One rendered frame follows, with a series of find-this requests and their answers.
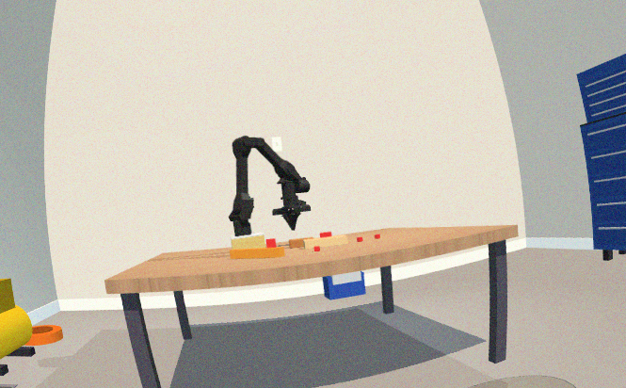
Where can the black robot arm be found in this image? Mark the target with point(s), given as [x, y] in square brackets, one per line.
[290, 180]

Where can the orange long bar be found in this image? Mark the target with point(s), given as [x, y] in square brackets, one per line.
[257, 253]

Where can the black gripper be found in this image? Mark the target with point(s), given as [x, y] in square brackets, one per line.
[290, 216]

